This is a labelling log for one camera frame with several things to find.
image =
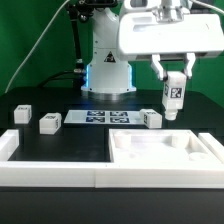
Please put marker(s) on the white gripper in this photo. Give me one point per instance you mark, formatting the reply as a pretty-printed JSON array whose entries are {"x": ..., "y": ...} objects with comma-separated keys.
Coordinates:
[{"x": 140, "y": 35}]

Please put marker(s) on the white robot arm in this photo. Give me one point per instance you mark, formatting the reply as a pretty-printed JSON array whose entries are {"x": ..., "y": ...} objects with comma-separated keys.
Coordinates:
[{"x": 107, "y": 74}]

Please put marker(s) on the white marker tag sheet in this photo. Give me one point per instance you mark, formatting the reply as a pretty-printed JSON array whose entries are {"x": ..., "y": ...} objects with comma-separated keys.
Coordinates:
[{"x": 102, "y": 117}]

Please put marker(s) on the white U-shaped obstacle fence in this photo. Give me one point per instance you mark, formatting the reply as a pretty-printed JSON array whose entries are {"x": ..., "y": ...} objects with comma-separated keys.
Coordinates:
[{"x": 109, "y": 174}]

